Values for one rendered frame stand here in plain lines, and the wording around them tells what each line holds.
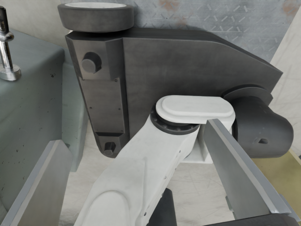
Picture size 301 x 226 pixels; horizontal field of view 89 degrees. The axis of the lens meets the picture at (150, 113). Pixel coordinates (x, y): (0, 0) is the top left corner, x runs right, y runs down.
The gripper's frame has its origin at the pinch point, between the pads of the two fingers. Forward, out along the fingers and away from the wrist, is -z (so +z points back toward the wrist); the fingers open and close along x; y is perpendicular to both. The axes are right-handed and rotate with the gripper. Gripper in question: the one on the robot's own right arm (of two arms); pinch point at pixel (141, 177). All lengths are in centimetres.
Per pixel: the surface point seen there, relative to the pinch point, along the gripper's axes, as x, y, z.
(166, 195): -20, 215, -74
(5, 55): 38, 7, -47
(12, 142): 52, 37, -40
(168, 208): -19, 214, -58
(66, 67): 38, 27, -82
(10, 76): 40, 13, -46
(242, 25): -39, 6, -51
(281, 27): -52, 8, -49
